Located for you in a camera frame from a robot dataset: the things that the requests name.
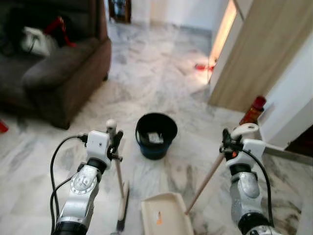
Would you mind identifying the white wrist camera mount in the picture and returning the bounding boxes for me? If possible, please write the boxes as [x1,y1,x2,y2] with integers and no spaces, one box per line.
[241,139,267,169]
[87,130,112,169]

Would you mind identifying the light wooden door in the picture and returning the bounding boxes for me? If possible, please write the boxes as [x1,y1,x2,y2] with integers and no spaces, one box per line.
[208,0,313,112]

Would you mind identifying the wooden broom with white tip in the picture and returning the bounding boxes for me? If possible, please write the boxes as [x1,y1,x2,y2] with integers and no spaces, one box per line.
[106,119,131,233]

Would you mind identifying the red spray can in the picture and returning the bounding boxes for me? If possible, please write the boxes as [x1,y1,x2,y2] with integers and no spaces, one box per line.
[239,96,267,126]

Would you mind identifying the grey metal door track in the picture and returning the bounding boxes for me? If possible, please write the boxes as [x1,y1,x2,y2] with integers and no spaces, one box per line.
[257,122,313,165]

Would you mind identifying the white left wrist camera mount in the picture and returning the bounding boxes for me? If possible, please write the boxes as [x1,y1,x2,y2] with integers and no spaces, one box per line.
[87,130,112,169]

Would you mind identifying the white paper scrap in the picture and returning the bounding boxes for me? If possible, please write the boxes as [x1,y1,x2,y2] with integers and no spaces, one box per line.
[148,132,164,144]

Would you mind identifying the dark brown sofa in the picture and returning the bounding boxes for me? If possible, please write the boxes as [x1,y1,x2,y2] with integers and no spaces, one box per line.
[0,0,112,130]

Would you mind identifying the small red floor object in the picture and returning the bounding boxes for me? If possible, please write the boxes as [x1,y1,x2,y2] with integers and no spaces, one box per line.
[194,62,216,71]

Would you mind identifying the black and blue bucket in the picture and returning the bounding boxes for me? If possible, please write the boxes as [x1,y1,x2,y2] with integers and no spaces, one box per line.
[135,113,178,160]

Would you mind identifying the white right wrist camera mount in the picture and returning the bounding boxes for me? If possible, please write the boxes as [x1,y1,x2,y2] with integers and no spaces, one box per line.
[241,139,267,169]

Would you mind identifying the dark wooden furniture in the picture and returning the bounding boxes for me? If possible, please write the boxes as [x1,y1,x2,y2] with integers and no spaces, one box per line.
[109,0,132,24]

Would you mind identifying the beige long-handled dustpan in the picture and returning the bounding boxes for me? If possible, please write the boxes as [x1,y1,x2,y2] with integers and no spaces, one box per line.
[141,123,259,235]

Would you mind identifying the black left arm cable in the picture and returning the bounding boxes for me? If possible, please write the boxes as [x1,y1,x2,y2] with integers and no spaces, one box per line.
[49,135,89,235]

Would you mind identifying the white bag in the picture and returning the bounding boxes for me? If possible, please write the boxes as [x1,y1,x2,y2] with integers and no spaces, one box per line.
[21,27,57,57]

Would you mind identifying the red strap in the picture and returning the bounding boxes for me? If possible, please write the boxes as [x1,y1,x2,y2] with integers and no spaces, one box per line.
[44,16,76,48]

